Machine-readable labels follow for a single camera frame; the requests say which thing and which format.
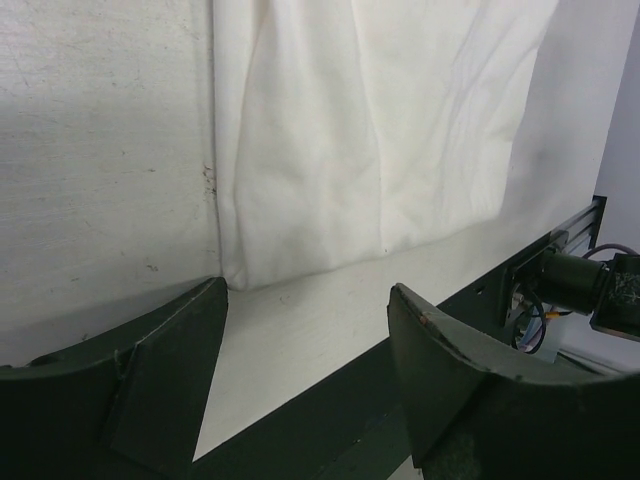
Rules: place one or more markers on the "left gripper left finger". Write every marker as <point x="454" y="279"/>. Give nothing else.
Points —
<point x="126" y="404"/>

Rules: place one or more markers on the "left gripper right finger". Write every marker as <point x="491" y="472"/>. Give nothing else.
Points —
<point x="477" y="409"/>

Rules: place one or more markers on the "white t shirt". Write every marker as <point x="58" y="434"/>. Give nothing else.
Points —
<point x="351" y="130"/>

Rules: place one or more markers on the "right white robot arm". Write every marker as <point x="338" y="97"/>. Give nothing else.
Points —
<point x="603" y="284"/>

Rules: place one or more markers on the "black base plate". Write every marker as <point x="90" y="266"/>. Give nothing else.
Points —
<point x="305" y="370"/>

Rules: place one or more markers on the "aluminium front rail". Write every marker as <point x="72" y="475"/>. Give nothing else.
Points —
<point x="580" y="233"/>

